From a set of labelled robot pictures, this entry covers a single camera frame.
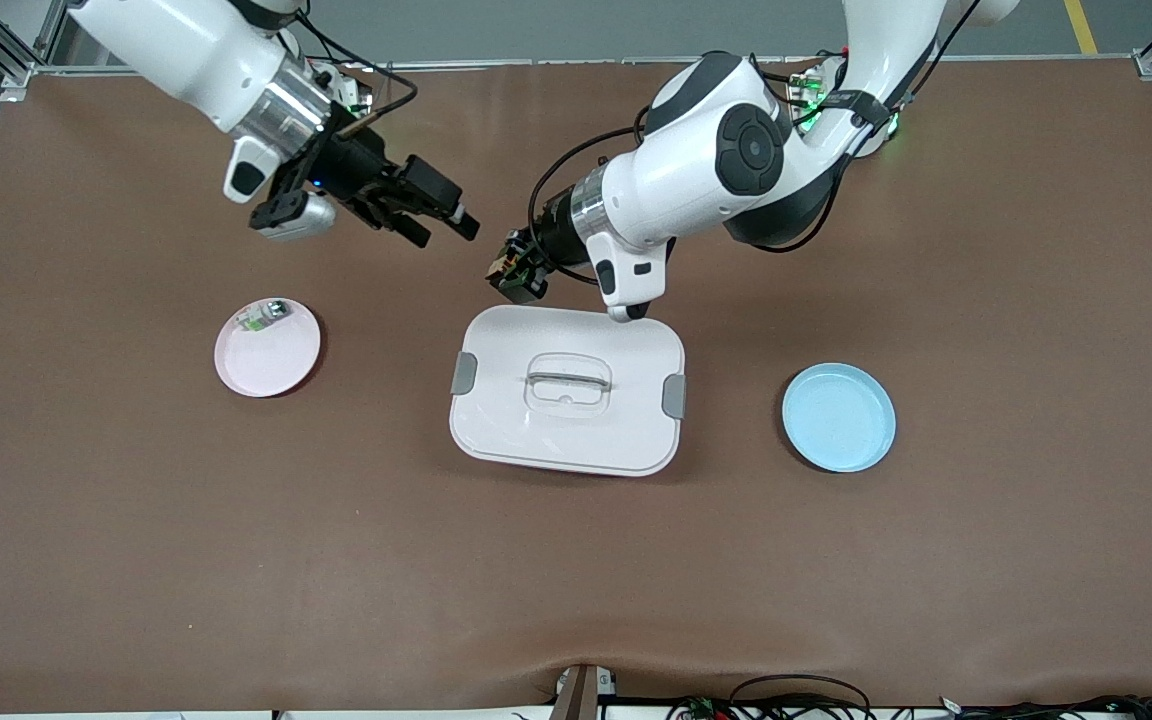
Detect orange push-button switch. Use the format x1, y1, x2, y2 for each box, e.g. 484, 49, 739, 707
489, 248, 535, 291

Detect black cable bundle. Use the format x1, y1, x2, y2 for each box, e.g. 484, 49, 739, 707
936, 693, 1152, 720

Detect black left arm base cable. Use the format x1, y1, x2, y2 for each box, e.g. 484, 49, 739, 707
748, 52, 822, 103

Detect pink round plate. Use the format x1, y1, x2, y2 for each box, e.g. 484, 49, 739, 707
214, 297, 323, 399

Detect black right arm wrist cable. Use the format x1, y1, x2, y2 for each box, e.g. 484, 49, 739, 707
294, 8, 420, 133

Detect brown camera mount post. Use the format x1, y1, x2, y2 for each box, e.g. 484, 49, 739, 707
549, 664, 619, 720

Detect green push-button switch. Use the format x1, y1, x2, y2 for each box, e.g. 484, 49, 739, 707
241, 298, 294, 334

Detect black looped cable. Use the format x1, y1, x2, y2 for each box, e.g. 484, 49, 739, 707
729, 674, 874, 720

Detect light blue round plate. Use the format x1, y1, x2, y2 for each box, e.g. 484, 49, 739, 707
781, 362, 897, 474

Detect white lidded box grey latches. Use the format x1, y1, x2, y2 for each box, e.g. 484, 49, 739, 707
448, 304, 687, 478

